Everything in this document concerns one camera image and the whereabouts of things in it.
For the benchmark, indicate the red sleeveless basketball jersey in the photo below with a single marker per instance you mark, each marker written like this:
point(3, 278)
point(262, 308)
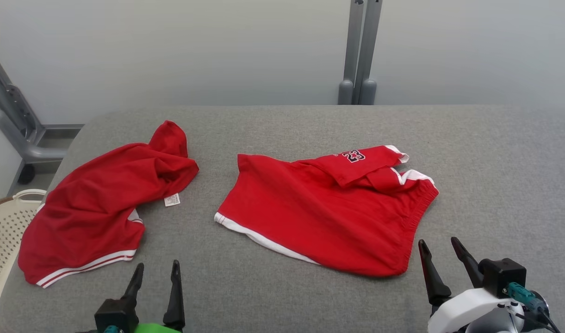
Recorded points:
point(92, 208)

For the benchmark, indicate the cream perforated laundry basket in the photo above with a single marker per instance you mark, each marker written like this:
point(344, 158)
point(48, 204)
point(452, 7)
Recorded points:
point(4, 240)

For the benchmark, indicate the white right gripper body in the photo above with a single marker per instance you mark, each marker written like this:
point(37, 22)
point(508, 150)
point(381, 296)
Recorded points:
point(458, 310)

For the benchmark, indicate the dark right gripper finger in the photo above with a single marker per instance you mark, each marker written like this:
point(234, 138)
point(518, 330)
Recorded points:
point(469, 266)
point(435, 282)

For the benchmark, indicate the grey partition post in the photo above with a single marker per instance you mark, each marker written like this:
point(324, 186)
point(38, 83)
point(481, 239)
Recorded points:
point(368, 92)
point(346, 92)

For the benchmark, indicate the red basketball shorts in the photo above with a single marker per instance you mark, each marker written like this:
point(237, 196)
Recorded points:
point(319, 217)

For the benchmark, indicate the grey wheeled metal stand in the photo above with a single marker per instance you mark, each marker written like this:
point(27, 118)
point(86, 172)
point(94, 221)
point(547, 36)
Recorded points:
point(32, 150)

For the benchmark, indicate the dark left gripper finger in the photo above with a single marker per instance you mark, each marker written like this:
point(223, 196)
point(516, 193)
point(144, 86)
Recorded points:
point(135, 284)
point(176, 300)

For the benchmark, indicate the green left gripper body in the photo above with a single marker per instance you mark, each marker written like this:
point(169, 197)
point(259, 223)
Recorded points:
point(157, 329)

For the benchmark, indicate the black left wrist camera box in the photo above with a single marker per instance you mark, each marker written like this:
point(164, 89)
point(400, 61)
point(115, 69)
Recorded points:
point(115, 314)

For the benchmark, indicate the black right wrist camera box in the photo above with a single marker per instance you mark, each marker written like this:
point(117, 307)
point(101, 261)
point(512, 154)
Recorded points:
point(502, 275)

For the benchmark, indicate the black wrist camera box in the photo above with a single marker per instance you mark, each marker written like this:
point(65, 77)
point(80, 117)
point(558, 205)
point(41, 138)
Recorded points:
point(502, 275)
point(115, 314)

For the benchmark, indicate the grey fabric sofa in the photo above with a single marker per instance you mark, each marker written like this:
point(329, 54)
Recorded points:
point(287, 129)

